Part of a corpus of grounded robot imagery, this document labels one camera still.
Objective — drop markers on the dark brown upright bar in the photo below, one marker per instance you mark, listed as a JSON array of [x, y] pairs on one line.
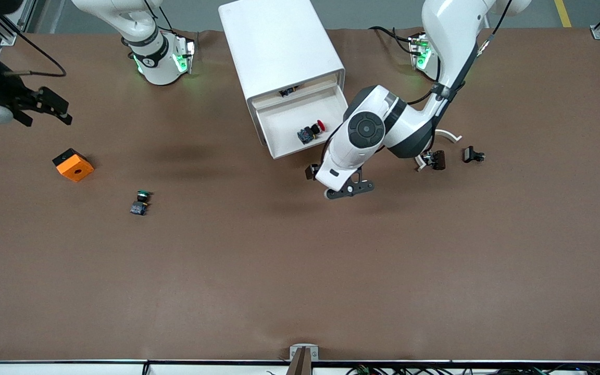
[[300, 364]]

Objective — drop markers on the red push button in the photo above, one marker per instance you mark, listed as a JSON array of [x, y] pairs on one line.
[[310, 133]]

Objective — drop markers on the white plastic drawer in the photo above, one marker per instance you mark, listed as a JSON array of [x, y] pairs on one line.
[[284, 127], [321, 85]]

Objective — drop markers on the white drawer cabinet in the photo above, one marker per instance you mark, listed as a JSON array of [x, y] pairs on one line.
[[274, 47]]

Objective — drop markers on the green push button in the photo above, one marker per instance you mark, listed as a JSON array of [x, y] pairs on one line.
[[141, 203]]

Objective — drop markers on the small black switch part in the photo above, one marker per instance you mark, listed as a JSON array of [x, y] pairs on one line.
[[471, 154]]

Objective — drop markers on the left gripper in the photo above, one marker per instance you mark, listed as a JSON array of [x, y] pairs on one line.
[[311, 172]]

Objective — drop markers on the dark brown electrical component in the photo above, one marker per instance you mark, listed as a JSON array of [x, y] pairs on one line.
[[438, 159]]

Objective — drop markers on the white curved plastic arc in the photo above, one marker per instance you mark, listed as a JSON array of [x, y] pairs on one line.
[[451, 136]]

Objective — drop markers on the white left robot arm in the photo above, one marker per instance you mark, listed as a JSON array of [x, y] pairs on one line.
[[367, 130]]

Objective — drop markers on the orange box with hole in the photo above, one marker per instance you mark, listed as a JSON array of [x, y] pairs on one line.
[[73, 166]]

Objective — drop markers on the white table edge rail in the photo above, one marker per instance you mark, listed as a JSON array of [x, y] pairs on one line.
[[71, 369]]

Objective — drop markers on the brown table cover sheet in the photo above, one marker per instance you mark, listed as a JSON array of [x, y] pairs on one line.
[[300, 260]]

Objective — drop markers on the grey metal mount bracket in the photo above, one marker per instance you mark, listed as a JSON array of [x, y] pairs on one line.
[[314, 354]]

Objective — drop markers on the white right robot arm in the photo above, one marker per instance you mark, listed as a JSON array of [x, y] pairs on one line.
[[159, 67]]

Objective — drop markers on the small black drawer item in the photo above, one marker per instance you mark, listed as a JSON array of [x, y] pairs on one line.
[[287, 92]]

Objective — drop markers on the yellow floor tape strip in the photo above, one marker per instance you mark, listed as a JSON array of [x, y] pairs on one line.
[[562, 13]]

